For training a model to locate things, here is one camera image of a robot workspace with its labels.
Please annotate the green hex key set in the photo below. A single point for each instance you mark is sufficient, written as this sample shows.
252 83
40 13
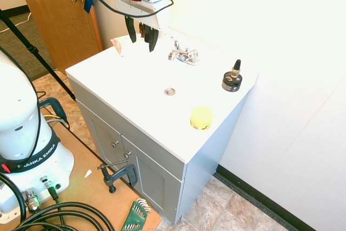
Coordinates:
135 214

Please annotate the chrome sink drain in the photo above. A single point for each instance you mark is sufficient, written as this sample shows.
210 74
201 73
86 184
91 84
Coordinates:
170 91

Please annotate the black tripod leg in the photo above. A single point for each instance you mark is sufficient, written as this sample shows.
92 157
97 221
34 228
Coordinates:
32 49

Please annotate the round metal cabinet knob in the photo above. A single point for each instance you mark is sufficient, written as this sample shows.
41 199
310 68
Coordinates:
115 143
127 155

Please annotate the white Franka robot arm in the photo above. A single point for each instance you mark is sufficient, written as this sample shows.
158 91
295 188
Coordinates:
19 122

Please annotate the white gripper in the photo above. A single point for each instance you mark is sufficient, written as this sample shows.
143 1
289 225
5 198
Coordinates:
140 7

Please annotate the chrome sink faucet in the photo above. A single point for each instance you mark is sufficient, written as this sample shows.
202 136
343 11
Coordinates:
184 53

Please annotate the black dropper bottle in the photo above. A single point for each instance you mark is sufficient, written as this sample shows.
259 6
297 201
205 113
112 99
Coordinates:
232 78

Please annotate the grey vanity cabinet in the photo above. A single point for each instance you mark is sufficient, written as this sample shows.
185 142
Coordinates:
129 144

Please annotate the pink white cloth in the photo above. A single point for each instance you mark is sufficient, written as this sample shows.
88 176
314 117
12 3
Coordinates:
122 45

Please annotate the wooden base board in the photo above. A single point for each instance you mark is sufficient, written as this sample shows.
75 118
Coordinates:
89 182

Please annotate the wooden door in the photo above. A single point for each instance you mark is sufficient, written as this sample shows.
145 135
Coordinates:
56 17

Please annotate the white sink countertop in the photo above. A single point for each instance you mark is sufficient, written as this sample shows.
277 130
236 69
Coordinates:
151 90

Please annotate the yellow round jar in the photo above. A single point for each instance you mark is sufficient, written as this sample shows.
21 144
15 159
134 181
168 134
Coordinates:
201 118

